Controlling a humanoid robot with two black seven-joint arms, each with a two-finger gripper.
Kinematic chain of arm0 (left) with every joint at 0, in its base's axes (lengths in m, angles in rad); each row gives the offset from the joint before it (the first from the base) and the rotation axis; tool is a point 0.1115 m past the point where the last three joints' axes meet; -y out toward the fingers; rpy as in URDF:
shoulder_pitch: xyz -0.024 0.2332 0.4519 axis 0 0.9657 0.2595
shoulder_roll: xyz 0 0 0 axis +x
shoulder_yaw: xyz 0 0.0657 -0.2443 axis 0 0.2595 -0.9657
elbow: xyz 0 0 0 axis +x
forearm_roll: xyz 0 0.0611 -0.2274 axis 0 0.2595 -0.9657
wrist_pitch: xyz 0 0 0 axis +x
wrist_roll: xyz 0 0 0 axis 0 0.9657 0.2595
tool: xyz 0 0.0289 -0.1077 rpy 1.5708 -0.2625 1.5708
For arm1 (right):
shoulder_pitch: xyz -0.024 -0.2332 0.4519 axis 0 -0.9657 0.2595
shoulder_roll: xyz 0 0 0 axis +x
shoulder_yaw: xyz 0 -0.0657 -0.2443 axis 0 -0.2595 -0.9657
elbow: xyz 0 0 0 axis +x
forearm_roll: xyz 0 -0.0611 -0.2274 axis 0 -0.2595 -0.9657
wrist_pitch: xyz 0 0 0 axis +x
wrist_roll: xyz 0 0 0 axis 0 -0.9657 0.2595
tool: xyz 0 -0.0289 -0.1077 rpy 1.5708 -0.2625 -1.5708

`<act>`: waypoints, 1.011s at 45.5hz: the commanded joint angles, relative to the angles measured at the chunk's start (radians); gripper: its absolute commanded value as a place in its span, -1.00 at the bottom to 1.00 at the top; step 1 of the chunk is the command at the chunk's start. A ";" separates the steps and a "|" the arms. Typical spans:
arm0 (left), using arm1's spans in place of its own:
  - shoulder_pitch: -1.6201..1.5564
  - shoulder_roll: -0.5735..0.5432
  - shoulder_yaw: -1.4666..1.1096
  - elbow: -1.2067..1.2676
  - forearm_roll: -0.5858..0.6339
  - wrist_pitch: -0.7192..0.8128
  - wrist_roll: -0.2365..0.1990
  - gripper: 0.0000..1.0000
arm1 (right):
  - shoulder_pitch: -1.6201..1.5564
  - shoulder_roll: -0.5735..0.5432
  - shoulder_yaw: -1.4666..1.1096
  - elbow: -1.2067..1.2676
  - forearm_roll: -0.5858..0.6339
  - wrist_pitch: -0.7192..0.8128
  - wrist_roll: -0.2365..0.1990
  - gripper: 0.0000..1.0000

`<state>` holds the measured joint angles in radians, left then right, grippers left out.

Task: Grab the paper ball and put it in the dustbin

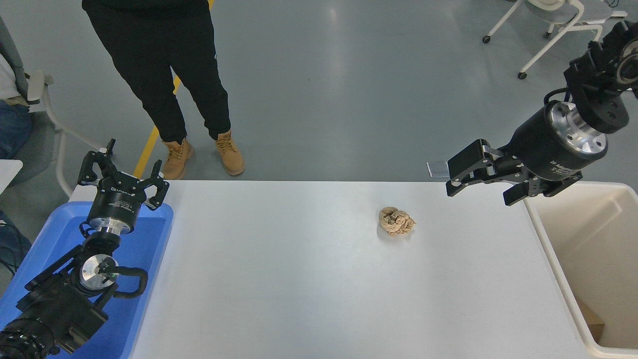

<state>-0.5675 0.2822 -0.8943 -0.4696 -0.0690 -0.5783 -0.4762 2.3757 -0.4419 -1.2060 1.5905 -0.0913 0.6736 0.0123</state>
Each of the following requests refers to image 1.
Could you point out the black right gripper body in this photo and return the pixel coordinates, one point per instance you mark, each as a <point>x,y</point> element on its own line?
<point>541,147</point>

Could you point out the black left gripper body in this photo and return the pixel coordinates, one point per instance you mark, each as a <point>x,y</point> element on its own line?
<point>119,202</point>

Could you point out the tan paper ball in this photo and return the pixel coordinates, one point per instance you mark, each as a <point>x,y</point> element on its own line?
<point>396,221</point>

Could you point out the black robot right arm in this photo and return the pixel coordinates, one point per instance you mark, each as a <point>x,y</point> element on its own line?
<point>598,94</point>

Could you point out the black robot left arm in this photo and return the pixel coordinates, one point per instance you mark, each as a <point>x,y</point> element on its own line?
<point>55,304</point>

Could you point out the clear floor plate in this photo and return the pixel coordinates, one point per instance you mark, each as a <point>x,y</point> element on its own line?
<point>436,169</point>

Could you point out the blue plastic tray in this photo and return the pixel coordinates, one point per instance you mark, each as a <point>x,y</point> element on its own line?
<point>149,234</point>

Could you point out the grey office chair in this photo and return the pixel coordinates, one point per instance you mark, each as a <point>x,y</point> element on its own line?
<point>37,139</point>

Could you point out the large pale bin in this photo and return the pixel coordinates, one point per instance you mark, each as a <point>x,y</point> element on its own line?
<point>598,249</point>

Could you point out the small white table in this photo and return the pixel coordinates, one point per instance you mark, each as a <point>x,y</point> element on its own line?
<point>7,172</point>

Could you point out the person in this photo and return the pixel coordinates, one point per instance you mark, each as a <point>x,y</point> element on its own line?
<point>12,127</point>
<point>154,60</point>

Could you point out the brown cardboard piece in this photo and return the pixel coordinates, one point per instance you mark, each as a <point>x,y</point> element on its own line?
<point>593,319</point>

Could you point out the white frame office chair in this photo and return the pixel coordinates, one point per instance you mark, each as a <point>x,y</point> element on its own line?
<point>558,12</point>

